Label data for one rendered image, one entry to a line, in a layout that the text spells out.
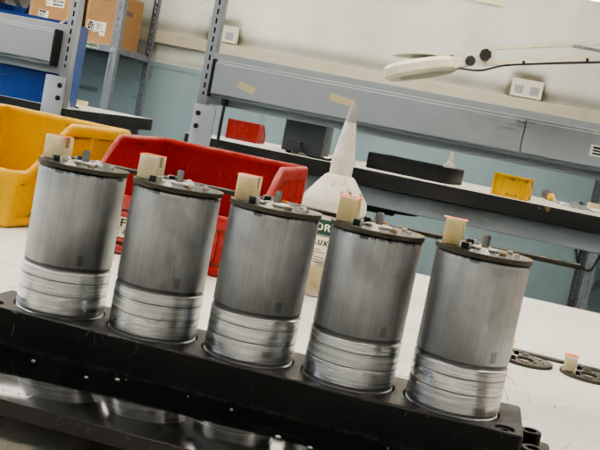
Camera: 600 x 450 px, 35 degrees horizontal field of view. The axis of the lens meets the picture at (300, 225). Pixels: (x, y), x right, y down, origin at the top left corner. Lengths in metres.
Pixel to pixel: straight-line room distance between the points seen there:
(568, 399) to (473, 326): 0.16
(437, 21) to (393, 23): 0.21
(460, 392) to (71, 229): 0.11
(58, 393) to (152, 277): 0.04
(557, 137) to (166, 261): 2.25
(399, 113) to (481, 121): 0.21
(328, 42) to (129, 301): 4.46
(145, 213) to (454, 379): 0.09
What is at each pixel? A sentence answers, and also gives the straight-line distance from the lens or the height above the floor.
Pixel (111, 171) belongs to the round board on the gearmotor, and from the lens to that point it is 0.26.
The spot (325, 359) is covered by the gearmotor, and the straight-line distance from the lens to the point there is 0.25.
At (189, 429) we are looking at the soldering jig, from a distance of 0.23.
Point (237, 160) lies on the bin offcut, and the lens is 0.60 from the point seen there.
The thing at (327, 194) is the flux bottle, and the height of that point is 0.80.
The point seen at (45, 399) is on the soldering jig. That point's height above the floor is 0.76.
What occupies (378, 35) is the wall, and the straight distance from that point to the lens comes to 4.67.
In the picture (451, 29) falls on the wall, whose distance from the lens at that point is 4.65.
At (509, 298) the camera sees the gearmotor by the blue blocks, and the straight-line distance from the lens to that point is 0.24.
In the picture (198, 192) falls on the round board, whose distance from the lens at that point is 0.25.
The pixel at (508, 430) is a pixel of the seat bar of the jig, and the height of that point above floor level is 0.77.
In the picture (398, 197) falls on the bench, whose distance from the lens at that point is 2.55.
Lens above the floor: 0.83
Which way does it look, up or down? 6 degrees down
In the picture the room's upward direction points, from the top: 11 degrees clockwise
